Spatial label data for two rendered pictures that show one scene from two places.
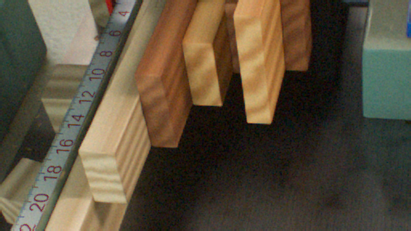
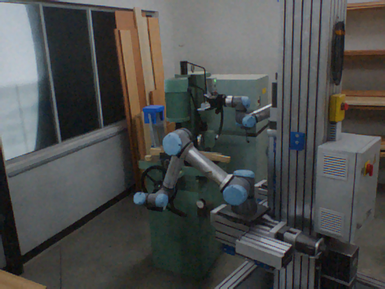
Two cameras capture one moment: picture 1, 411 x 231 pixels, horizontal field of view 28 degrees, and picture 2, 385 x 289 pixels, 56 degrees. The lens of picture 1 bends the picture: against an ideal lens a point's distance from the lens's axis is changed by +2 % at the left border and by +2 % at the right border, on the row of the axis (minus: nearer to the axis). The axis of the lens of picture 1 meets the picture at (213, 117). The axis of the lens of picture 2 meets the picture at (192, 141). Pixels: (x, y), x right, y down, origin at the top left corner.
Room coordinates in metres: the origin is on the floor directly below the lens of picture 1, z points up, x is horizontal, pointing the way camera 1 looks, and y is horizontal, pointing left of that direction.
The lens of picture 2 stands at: (0.79, -2.63, 1.75)
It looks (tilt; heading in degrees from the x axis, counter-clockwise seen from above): 15 degrees down; 95
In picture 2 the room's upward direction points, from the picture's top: 3 degrees counter-clockwise
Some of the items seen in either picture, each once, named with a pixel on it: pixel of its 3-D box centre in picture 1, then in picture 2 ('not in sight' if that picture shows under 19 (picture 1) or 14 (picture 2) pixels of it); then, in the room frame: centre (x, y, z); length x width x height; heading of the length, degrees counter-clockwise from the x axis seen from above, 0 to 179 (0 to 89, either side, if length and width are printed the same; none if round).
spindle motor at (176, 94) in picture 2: not in sight; (177, 100); (0.44, 0.01, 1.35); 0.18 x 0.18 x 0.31
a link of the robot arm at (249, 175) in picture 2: not in sight; (243, 182); (0.89, -0.71, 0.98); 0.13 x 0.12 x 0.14; 72
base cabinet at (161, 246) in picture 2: not in sight; (190, 216); (0.49, 0.12, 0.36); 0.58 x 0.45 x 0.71; 69
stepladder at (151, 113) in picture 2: not in sight; (161, 163); (0.15, 0.83, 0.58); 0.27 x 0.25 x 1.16; 159
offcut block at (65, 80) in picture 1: (74, 99); not in sight; (0.52, 0.11, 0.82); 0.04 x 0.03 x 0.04; 160
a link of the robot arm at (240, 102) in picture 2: not in sight; (240, 102); (0.90, -0.25, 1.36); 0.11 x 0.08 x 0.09; 159
